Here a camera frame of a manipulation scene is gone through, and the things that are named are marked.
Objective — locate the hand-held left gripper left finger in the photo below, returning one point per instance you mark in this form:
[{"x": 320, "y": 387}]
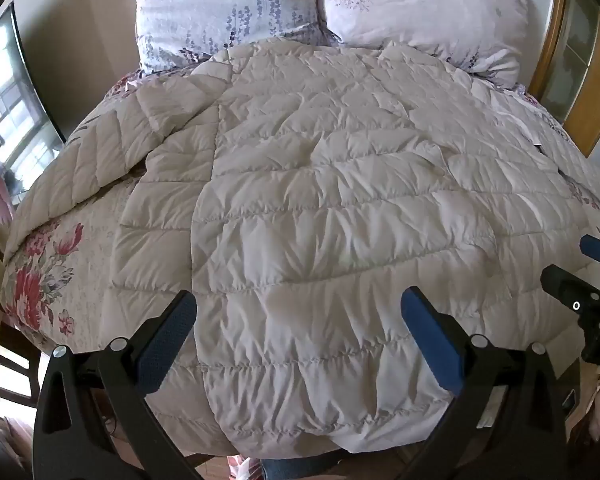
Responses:
[{"x": 172, "y": 332}]

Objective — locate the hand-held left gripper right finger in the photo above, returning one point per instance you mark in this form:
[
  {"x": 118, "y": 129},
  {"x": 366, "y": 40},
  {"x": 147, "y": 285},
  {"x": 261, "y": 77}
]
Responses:
[{"x": 432, "y": 340}]

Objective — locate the beige quilted down duvet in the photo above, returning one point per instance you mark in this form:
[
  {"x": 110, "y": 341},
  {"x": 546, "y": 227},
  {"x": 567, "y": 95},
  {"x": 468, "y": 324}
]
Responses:
[{"x": 320, "y": 220}]

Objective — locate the floral bedspread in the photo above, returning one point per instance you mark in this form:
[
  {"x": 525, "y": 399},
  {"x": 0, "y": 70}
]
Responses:
[{"x": 55, "y": 285}]

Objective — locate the dark wooden chair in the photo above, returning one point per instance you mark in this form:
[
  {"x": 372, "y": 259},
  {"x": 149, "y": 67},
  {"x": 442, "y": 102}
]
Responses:
[{"x": 15, "y": 365}]

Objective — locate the person's blue jeans leg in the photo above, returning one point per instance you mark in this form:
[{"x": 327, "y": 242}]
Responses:
[{"x": 295, "y": 471}]

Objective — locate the wooden headboard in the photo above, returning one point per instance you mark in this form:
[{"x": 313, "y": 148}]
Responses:
[{"x": 575, "y": 45}]

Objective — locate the black flat screen television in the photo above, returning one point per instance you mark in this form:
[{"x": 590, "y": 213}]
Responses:
[{"x": 15, "y": 110}]

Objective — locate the pink pillow with tree print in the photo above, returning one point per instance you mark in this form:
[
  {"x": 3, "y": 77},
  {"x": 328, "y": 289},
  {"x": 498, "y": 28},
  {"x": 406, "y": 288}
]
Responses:
[{"x": 430, "y": 5}]

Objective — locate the pillow with lavender flower print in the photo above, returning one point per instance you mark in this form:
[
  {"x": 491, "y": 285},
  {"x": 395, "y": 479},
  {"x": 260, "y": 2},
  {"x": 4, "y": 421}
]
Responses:
[{"x": 220, "y": 5}]

